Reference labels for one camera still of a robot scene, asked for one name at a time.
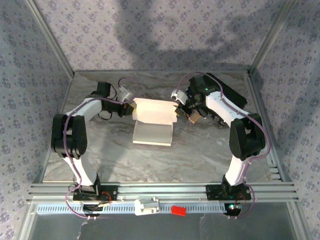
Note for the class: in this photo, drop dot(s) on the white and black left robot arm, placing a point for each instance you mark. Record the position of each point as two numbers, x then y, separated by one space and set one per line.
87 110

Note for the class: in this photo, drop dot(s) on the aluminium side frame rail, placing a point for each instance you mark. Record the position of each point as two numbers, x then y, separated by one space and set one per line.
66 96
270 125

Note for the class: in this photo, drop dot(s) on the aluminium frame post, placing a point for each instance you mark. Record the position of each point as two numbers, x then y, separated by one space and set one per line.
51 37
271 37

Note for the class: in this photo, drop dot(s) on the red plastic block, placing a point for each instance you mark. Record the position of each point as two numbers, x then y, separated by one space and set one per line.
178 210

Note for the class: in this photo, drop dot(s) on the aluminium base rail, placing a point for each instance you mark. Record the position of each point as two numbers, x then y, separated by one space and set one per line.
162 191

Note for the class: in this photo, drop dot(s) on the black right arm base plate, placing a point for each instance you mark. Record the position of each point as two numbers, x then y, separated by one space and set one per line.
212 192

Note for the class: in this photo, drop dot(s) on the short stacked aluminium rails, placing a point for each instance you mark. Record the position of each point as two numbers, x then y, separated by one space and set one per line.
275 172

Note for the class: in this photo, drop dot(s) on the black flat case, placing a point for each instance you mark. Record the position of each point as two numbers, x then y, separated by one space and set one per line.
232 92

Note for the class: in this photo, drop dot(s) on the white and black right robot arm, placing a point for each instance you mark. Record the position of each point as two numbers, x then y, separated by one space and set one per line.
220 105

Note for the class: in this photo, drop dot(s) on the white plastic clip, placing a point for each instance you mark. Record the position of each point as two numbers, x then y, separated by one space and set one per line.
145 208

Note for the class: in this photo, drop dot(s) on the white paper box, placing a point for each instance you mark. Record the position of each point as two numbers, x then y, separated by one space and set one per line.
152 132

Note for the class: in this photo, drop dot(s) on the black semicircular electronics board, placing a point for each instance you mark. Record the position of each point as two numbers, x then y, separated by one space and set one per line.
91 208
232 210

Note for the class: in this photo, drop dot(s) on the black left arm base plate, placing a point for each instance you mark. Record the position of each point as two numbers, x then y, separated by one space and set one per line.
110 193

